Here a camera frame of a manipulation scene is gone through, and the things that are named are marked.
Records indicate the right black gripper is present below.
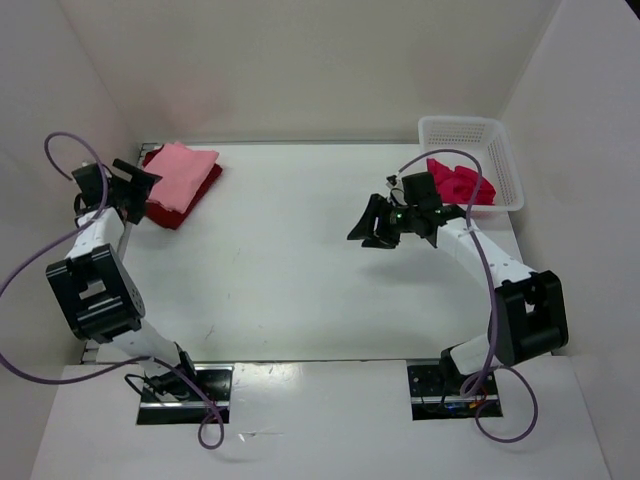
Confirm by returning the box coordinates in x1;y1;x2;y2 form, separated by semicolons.
347;192;419;249

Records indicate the dark red t-shirt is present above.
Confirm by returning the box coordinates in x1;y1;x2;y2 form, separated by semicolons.
146;164;223;230

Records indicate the light pink t-shirt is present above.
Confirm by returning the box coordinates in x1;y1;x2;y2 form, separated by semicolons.
143;143;219;213

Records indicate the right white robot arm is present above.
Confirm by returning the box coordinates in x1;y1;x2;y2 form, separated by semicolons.
347;194;569;396

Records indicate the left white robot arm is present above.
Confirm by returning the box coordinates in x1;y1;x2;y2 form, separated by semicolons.
46;159;200;401

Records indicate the magenta t-shirt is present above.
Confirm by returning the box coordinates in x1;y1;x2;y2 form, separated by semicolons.
426;158;496;205

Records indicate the white plastic basket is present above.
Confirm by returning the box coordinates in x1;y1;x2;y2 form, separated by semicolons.
418;115;524;214

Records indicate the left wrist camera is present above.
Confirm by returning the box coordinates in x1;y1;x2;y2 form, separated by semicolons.
71;163;108;215

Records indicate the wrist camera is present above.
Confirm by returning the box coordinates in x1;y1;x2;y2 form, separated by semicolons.
71;163;108;215
387;171;443;211

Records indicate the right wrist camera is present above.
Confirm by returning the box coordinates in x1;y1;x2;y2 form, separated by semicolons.
387;171;443;211

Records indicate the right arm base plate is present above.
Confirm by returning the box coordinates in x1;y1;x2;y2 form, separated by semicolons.
406;360;503;421

